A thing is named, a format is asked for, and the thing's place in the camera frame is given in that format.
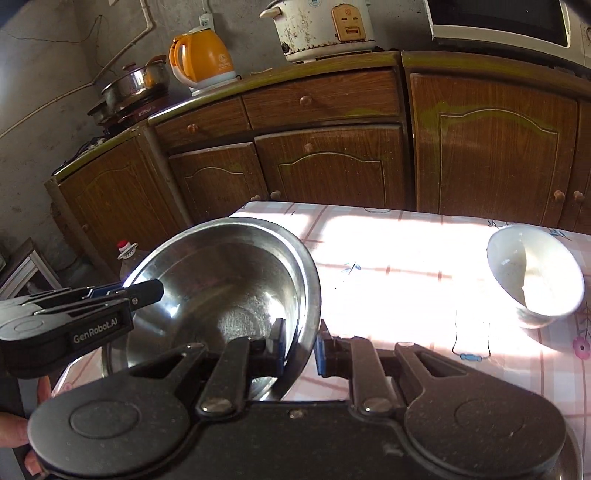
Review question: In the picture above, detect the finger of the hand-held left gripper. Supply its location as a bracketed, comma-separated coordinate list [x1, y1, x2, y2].
[0, 285, 126, 319]
[34, 280, 165, 319]

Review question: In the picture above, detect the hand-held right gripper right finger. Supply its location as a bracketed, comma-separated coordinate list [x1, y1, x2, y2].
[315, 320, 469, 414]

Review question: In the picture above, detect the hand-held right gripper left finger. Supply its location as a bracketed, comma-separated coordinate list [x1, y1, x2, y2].
[129, 318, 288, 414]

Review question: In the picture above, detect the deep stainless steel bowl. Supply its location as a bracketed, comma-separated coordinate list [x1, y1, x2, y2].
[121, 217, 322, 402]

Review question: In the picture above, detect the large stainless steel plate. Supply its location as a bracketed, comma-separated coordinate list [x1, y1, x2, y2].
[100, 346, 583, 480]

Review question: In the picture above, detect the person's left hand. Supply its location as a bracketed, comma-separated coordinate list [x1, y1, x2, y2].
[0, 375, 52, 477]

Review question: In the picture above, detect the oil bottle with red cap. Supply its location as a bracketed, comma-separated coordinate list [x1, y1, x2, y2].
[115, 240, 139, 280]

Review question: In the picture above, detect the wooden corner cabinet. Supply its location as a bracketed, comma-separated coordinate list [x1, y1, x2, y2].
[44, 124, 190, 282]

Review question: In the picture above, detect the small steel pan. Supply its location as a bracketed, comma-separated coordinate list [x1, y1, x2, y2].
[87, 99, 112, 125]

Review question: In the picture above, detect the dark induction stove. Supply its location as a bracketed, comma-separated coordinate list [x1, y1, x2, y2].
[99, 95, 169, 127]

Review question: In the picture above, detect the wooden cabinet with drawers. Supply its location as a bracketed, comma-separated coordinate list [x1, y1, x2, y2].
[148, 51, 414, 222]

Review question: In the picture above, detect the stainless steel pot with lid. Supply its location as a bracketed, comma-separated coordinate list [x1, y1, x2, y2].
[102, 55, 171, 112]

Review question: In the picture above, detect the patterned white ceramic bowl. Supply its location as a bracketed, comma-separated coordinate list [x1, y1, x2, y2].
[486, 224, 586, 329]

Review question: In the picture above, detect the orange electric kettle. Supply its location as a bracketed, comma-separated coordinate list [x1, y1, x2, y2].
[168, 25, 241, 97]

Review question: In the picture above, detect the wooden two-door cabinet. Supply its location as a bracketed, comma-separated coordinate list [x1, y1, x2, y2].
[402, 50, 591, 232]

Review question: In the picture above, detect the white rice cooker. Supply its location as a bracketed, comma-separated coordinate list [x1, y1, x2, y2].
[259, 0, 377, 63]

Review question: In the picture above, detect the white microwave oven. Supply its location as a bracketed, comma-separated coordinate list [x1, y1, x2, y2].
[425, 0, 583, 63]

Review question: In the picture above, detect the white wall pipe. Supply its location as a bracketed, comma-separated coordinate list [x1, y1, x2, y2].
[0, 0, 153, 139]

